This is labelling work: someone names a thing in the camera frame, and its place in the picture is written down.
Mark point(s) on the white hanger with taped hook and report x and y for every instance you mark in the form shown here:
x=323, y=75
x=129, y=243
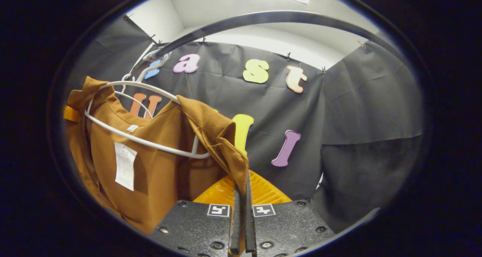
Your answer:
x=150, y=142

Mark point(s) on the black backdrop cloth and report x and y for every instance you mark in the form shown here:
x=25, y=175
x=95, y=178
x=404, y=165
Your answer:
x=357, y=117

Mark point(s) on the black clothes rail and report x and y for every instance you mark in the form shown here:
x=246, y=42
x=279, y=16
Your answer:
x=263, y=16

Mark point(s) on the brown shirt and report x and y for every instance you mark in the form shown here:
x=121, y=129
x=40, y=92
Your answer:
x=162, y=174

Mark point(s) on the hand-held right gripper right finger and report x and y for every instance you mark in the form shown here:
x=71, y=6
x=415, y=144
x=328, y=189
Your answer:
x=250, y=227

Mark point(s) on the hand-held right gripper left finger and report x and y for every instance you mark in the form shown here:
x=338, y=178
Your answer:
x=235, y=227

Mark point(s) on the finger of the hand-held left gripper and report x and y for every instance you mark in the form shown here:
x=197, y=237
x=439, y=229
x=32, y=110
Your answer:
x=71, y=113

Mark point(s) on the white plastic hanger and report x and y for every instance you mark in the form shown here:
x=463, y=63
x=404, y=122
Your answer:
x=137, y=100

